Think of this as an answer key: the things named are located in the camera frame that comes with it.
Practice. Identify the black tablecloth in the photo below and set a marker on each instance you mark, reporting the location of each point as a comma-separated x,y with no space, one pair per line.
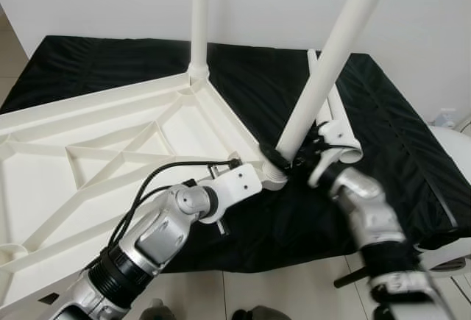
412,143

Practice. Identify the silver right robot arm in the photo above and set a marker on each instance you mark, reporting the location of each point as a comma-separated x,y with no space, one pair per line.
368,210

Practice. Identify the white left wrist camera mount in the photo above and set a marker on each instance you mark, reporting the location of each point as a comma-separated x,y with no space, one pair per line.
239,180

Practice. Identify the white wall socket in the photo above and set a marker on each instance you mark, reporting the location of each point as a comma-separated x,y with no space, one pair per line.
445,119

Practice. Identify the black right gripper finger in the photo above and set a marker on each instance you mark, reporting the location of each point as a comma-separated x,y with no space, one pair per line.
274,154

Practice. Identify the black metal table leg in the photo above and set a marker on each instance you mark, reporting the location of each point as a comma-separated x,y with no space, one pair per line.
349,279

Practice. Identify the robot right leg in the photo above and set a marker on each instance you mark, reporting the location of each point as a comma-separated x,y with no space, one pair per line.
261,313

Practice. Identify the robot leg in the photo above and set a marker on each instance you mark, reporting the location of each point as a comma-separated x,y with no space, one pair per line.
261,313
156,311

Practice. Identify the white plastic table leg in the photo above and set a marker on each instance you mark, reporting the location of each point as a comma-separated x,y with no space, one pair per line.
199,11
352,151
310,59
331,48

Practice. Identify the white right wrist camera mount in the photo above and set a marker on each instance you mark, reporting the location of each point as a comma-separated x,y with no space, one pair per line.
335,132

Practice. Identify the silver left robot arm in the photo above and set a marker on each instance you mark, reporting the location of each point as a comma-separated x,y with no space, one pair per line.
162,232

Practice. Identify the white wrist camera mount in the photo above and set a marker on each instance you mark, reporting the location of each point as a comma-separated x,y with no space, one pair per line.
239,180
335,132

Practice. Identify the robot left leg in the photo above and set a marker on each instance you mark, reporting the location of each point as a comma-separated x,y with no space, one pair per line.
156,311

